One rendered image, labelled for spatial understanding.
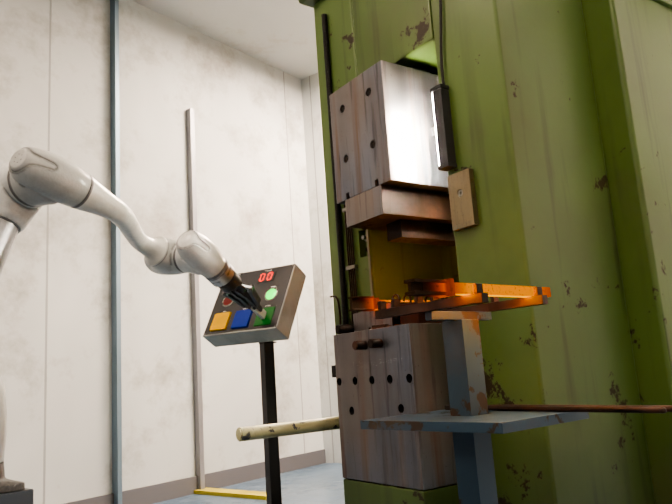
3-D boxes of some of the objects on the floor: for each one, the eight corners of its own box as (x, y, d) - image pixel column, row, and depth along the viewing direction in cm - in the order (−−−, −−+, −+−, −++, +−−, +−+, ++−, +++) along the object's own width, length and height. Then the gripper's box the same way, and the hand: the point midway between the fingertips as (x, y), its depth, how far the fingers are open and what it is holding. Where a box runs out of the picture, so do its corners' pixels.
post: (276, 611, 227) (262, 300, 247) (270, 608, 230) (257, 301, 250) (286, 608, 229) (271, 300, 249) (280, 605, 232) (266, 301, 252)
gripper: (206, 289, 218) (246, 326, 233) (236, 284, 211) (276, 323, 227) (213, 270, 222) (252, 308, 238) (243, 265, 216) (281, 305, 231)
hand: (258, 310), depth 230 cm, fingers closed
